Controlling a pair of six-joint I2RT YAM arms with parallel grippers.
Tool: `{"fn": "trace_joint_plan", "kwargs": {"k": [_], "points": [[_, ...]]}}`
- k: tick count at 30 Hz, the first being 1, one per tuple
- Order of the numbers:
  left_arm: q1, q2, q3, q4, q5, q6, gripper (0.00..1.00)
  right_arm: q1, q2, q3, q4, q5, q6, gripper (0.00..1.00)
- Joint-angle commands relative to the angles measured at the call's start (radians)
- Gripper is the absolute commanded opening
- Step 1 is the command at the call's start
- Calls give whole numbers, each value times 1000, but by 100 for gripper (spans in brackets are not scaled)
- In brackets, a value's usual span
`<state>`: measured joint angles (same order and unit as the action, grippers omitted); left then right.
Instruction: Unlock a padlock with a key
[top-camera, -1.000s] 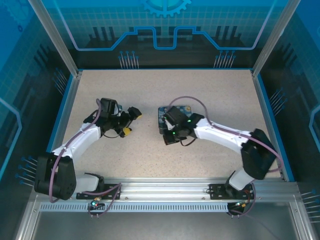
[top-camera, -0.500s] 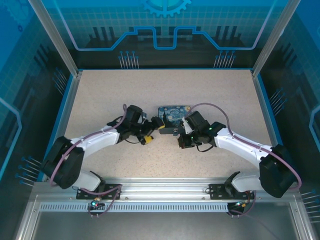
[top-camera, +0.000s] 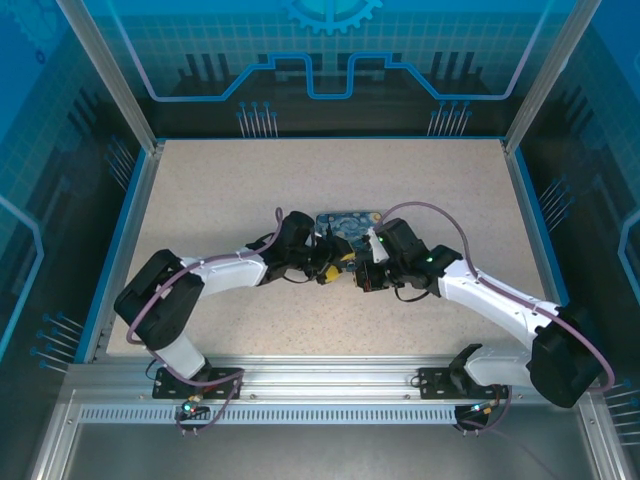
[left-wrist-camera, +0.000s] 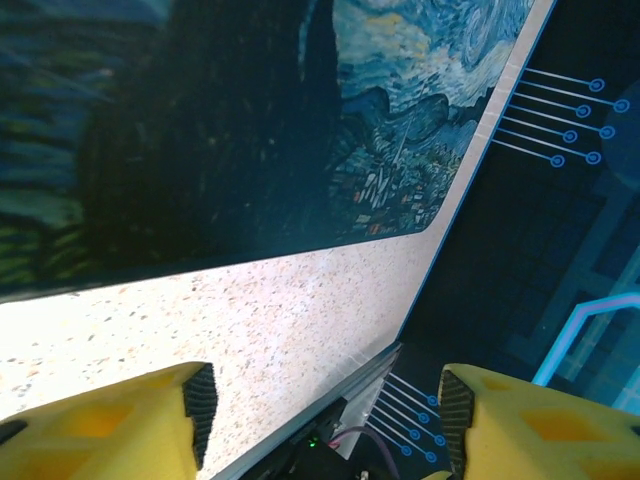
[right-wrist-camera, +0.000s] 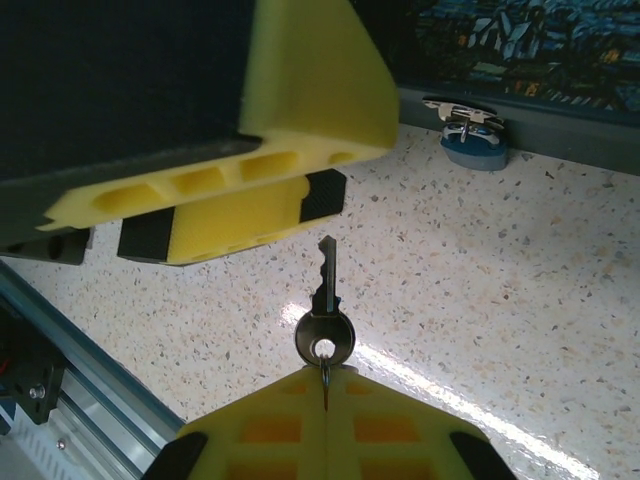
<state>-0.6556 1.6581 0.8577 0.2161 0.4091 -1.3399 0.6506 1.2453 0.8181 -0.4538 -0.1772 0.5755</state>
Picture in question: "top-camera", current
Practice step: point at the starry night print tin box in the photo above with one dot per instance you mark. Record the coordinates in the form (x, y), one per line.
(345, 225)

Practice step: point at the aluminium frame rail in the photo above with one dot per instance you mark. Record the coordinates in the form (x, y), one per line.
(325, 380)

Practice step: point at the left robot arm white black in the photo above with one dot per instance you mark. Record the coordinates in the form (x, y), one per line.
(230, 272)

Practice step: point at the aluminium frame post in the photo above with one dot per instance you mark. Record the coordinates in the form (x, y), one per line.
(540, 85)
(115, 85)

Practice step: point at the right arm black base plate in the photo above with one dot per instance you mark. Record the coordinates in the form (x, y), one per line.
(430, 382)

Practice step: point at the aluminium side rail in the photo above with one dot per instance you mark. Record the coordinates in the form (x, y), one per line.
(532, 225)
(127, 250)

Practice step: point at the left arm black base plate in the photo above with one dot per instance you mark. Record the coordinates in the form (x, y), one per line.
(225, 380)

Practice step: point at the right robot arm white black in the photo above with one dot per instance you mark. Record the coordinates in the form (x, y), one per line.
(500, 300)

